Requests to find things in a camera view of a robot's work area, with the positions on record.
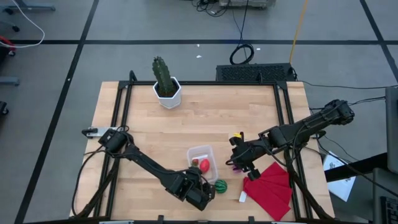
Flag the thin black floor cable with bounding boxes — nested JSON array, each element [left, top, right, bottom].
[[295, 79, 398, 90]]

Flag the coiled black cable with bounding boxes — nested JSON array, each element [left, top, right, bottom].
[[229, 0, 255, 65]]

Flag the green cactus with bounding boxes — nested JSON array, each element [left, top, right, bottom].
[[151, 55, 177, 97]]

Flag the red folded cloth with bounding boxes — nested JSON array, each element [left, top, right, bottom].
[[238, 161, 294, 222]]

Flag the green toy watermelon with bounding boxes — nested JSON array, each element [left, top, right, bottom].
[[214, 179, 228, 194]]

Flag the grey furniture base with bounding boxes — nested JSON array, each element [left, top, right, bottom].
[[0, 0, 57, 15]]

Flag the clear plastic container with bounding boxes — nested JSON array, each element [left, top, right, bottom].
[[185, 144, 219, 185]]

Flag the white cable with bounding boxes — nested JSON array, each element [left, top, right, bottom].
[[0, 0, 46, 49]]

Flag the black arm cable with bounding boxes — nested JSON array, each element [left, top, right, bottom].
[[71, 144, 106, 217]]

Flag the tangled black cables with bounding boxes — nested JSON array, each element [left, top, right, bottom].
[[191, 0, 224, 18]]

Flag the red object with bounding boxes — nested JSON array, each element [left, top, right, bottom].
[[0, 35, 16, 52]]

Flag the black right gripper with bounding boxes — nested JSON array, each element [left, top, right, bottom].
[[230, 132, 268, 182]]

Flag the grey equipment box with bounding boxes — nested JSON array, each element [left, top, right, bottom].
[[219, 0, 277, 9]]

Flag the large red toy fruit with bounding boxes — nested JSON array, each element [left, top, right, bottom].
[[199, 158, 211, 174]]

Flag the white hexagonal plant pot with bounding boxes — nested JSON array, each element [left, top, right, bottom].
[[152, 76, 183, 110]]

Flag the white paper sheet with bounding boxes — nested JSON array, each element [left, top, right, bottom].
[[322, 151, 358, 202]]

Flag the black perforated computer case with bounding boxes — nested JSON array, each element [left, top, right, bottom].
[[216, 63, 296, 83]]

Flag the black desk bar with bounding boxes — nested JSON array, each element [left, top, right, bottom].
[[325, 152, 389, 184]]

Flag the yellow floor cable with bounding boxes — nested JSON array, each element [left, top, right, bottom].
[[289, 0, 309, 64]]

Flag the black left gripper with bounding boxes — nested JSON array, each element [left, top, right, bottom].
[[186, 167, 216, 212]]

